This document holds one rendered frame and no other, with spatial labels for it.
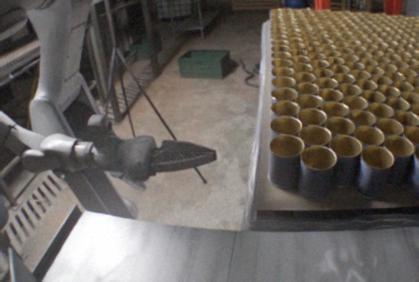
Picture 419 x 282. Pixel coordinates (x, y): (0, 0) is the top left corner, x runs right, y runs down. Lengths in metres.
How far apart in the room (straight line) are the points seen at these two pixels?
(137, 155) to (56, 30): 0.35
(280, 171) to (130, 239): 0.31
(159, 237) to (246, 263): 0.17
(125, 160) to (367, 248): 0.48
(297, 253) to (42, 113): 0.66
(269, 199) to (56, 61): 0.57
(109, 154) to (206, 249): 0.27
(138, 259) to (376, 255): 0.42
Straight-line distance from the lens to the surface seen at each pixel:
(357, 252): 0.55
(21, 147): 0.75
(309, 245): 0.54
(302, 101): 0.75
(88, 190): 0.96
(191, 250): 0.54
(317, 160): 0.60
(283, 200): 0.58
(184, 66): 4.08
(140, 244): 0.57
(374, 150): 0.61
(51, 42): 0.75
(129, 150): 0.60
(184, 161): 0.57
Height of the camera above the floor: 1.51
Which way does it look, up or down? 31 degrees down
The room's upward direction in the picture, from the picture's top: 7 degrees counter-clockwise
